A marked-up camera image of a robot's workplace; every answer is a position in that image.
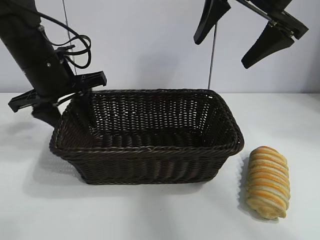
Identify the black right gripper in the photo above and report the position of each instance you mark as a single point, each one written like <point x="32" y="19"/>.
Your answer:
<point x="281" y="15"/>

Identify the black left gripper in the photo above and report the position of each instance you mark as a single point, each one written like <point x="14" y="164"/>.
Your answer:
<point x="47" y="77"/>

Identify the dark brown woven basket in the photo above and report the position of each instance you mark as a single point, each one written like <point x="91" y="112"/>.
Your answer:
<point x="150" y="165"/>

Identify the long striped bread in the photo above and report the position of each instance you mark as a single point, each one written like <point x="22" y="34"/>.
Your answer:
<point x="268" y="182"/>

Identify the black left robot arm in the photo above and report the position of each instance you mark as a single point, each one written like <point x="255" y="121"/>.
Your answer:
<point x="20" y="20"/>

